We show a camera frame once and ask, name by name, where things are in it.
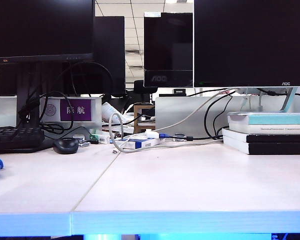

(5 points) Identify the white power adapter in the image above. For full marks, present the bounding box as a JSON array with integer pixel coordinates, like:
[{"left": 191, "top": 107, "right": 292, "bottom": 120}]
[{"left": 145, "top": 128, "right": 161, "bottom": 139}]

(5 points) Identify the wooden shelf box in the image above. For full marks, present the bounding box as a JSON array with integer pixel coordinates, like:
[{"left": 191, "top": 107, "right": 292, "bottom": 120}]
[{"left": 133, "top": 104, "right": 157, "bottom": 134}]

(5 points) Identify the white and blue carton box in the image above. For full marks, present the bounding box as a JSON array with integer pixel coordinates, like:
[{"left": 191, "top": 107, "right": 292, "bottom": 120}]
[{"left": 114, "top": 136, "right": 166, "bottom": 150}]

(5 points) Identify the grey partition panel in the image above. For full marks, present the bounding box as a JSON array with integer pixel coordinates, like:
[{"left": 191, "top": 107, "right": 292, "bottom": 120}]
[{"left": 155, "top": 95, "right": 300, "bottom": 139}]

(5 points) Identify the black office chair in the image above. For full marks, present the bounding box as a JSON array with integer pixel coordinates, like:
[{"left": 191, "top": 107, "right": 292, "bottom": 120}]
[{"left": 133, "top": 79, "right": 159, "bottom": 104}]

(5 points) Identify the white crumpled package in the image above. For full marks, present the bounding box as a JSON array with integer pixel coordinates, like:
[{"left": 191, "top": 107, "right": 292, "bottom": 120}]
[{"left": 100, "top": 101, "right": 128, "bottom": 124}]

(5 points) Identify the small white green box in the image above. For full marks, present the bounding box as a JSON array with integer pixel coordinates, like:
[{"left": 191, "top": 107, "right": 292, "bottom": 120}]
[{"left": 89, "top": 128, "right": 111, "bottom": 145}]

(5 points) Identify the purple acrylic name plate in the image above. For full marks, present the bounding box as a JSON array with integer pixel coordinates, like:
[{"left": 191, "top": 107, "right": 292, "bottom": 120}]
[{"left": 39, "top": 96, "right": 103, "bottom": 131}]

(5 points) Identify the black AOC monitor glossy strip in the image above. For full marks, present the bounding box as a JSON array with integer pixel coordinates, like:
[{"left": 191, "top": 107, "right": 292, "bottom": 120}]
[{"left": 143, "top": 11, "right": 194, "bottom": 88}]

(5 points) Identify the dark monitor rear panel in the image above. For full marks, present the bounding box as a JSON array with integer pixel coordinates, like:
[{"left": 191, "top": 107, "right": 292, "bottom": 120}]
[{"left": 93, "top": 16, "right": 126, "bottom": 96}]

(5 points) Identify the black computer mouse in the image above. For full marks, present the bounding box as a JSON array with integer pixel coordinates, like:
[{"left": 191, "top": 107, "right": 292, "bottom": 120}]
[{"left": 52, "top": 137, "right": 80, "bottom": 155}]

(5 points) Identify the white book with spine text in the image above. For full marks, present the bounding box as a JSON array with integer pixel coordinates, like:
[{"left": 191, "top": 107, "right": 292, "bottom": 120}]
[{"left": 228, "top": 121, "right": 300, "bottom": 135}]

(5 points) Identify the teal cover book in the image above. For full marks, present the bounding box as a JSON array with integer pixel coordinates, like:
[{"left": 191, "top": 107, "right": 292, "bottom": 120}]
[{"left": 226, "top": 111, "right": 300, "bottom": 126}]

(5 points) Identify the black monitor stand column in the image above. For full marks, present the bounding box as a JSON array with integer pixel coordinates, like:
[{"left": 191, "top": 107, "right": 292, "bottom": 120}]
[{"left": 15, "top": 62, "right": 42, "bottom": 130}]

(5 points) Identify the black AOC monitor silver trim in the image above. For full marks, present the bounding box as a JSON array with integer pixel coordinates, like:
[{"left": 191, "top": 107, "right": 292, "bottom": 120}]
[{"left": 193, "top": 0, "right": 300, "bottom": 89}]

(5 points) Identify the black keyboard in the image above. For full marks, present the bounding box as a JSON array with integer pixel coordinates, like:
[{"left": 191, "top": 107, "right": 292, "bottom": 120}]
[{"left": 0, "top": 126, "right": 46, "bottom": 154}]

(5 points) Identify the silver monitor stand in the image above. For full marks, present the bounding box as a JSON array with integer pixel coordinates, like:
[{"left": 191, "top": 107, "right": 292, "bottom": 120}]
[{"left": 236, "top": 86, "right": 297, "bottom": 114}]

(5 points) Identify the black monitor with orange logo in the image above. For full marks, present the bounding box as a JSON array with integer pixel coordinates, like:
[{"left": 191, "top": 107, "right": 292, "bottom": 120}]
[{"left": 0, "top": 0, "right": 96, "bottom": 65}]

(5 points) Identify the frosted grey divider panel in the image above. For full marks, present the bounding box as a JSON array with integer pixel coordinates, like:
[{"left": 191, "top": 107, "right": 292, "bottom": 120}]
[{"left": 0, "top": 96, "right": 18, "bottom": 129}]

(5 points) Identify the thick grey cable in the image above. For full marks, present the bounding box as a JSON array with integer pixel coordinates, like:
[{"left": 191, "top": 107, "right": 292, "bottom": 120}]
[{"left": 109, "top": 87, "right": 239, "bottom": 154}]

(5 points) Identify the black cable with ferrite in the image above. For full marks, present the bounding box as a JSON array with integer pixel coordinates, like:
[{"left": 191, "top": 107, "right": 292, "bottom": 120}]
[{"left": 169, "top": 134, "right": 224, "bottom": 141}]

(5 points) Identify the black looped monitor cable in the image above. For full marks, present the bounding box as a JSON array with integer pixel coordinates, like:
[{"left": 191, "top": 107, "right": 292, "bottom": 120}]
[
  {"left": 212, "top": 96, "right": 234, "bottom": 139},
  {"left": 204, "top": 91, "right": 237, "bottom": 140}
]

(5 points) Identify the black arching cable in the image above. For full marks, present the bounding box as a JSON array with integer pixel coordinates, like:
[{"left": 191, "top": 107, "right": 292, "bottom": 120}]
[{"left": 56, "top": 61, "right": 115, "bottom": 99}]

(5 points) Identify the thin black mouse cable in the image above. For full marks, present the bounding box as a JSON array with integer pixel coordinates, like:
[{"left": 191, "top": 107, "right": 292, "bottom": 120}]
[{"left": 43, "top": 125, "right": 94, "bottom": 141}]

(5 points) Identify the black cable loop over plate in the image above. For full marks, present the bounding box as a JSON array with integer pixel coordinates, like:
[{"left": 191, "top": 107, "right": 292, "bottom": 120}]
[{"left": 39, "top": 90, "right": 75, "bottom": 132}]

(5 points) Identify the black tangled cable bundle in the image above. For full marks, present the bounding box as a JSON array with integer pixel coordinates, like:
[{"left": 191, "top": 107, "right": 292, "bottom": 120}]
[{"left": 16, "top": 91, "right": 66, "bottom": 136}]

